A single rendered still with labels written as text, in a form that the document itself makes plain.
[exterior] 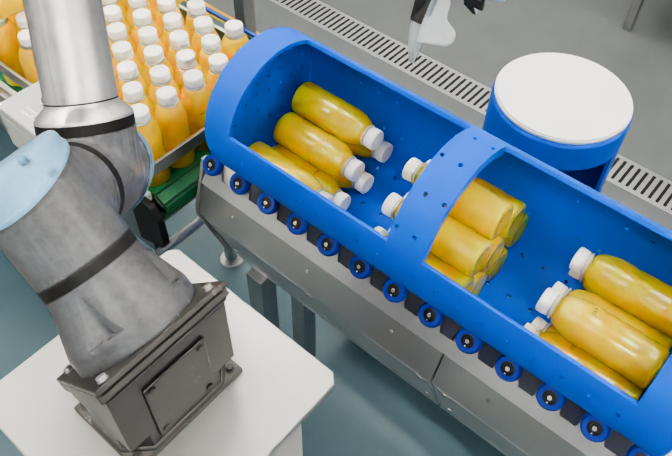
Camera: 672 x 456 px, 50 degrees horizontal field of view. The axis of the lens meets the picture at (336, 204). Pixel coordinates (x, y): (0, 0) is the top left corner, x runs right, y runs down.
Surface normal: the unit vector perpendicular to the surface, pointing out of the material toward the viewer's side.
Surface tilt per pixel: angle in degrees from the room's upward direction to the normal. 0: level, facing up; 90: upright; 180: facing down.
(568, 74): 0
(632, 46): 0
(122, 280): 26
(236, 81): 38
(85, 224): 44
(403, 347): 70
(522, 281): 22
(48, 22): 59
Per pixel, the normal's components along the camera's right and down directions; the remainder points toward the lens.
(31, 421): 0.02, -0.65
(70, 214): 0.58, -0.15
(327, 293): -0.60, 0.32
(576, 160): 0.05, 0.76
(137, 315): 0.28, -0.30
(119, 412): 0.76, 0.50
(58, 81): -0.18, 0.31
